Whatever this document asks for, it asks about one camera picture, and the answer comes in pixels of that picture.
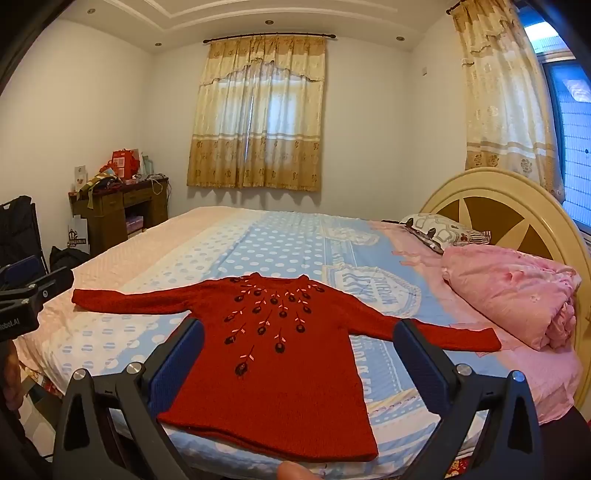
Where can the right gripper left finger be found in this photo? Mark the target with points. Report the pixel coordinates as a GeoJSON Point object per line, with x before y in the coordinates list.
{"type": "Point", "coordinates": [108, 426]}

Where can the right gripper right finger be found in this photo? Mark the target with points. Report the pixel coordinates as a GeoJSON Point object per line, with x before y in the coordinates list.
{"type": "Point", "coordinates": [510, 443]}

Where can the red knitted sweater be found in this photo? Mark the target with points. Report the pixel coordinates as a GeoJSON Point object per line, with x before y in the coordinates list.
{"type": "Point", "coordinates": [277, 374]}

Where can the black chair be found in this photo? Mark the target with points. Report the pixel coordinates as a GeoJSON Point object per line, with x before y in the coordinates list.
{"type": "Point", "coordinates": [19, 230]}

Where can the white paper bag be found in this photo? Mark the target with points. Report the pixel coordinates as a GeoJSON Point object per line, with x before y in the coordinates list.
{"type": "Point", "coordinates": [77, 234]}

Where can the brown wooden desk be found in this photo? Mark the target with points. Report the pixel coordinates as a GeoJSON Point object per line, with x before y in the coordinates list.
{"type": "Point", "coordinates": [120, 210]}

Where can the pink folded quilt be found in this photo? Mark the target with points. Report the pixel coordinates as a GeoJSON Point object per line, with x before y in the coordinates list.
{"type": "Point", "coordinates": [530, 297]}

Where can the red gift bag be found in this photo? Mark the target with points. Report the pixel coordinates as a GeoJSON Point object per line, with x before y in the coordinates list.
{"type": "Point", "coordinates": [124, 163]}

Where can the blue polka dot bedsheet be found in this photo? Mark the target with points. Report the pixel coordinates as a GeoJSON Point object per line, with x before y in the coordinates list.
{"type": "Point", "coordinates": [381, 264]}

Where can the patterned grey white pillow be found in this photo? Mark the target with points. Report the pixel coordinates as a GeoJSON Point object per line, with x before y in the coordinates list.
{"type": "Point", "coordinates": [439, 232]}

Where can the cream round headboard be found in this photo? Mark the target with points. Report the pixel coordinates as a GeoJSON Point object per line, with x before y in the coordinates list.
{"type": "Point", "coordinates": [521, 215]}

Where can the beige curtain far window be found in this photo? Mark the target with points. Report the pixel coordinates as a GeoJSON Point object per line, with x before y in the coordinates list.
{"type": "Point", "coordinates": [259, 114]}

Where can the beige curtain side window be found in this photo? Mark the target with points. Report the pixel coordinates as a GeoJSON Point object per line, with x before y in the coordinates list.
{"type": "Point", "coordinates": [510, 124]}

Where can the window with blue mesh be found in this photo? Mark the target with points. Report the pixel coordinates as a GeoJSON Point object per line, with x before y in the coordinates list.
{"type": "Point", "coordinates": [569, 89]}

